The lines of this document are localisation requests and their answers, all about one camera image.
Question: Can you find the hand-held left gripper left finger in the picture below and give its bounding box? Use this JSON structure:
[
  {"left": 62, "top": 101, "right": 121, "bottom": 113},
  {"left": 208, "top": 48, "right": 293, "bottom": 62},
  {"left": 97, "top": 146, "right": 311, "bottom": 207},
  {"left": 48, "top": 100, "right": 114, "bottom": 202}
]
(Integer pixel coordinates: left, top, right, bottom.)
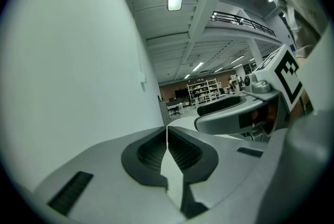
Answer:
[{"left": 33, "top": 125, "right": 187, "bottom": 224}]

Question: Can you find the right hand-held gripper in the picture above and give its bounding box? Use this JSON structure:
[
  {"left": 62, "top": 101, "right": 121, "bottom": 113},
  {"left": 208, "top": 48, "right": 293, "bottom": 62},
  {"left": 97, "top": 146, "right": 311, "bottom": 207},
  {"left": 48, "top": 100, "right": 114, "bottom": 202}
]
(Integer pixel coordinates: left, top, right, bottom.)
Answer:
[{"left": 194, "top": 44, "right": 305, "bottom": 138}]

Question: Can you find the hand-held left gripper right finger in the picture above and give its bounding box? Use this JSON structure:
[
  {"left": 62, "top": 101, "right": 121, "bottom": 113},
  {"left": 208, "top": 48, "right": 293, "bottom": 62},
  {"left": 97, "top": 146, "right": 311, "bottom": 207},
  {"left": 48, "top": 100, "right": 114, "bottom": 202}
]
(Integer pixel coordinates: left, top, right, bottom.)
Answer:
[{"left": 166, "top": 125, "right": 268, "bottom": 220}]

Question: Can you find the person's right forearm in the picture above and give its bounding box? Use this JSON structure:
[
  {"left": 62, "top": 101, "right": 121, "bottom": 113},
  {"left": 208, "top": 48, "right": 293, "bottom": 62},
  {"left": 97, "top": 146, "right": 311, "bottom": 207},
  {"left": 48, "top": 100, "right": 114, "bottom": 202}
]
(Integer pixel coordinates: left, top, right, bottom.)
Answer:
[{"left": 294, "top": 44, "right": 315, "bottom": 58}]

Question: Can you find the white shelf rack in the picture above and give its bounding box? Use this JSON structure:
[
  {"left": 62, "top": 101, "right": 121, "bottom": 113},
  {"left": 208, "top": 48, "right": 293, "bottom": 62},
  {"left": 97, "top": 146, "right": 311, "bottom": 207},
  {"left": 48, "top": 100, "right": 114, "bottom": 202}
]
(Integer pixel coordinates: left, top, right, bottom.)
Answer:
[{"left": 186, "top": 77, "right": 223, "bottom": 109}]

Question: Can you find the black balcony railing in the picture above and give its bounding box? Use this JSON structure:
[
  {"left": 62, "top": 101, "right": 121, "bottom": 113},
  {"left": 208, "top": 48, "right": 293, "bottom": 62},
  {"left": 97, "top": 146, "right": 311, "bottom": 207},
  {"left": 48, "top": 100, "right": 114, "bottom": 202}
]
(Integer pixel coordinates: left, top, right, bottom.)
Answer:
[{"left": 209, "top": 10, "right": 277, "bottom": 37}]

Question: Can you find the white wall conduit box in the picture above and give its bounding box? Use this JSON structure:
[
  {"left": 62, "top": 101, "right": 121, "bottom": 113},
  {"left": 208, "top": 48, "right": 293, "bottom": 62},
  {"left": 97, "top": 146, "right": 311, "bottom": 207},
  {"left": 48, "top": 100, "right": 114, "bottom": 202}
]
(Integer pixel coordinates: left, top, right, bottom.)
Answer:
[{"left": 140, "top": 72, "right": 148, "bottom": 92}]

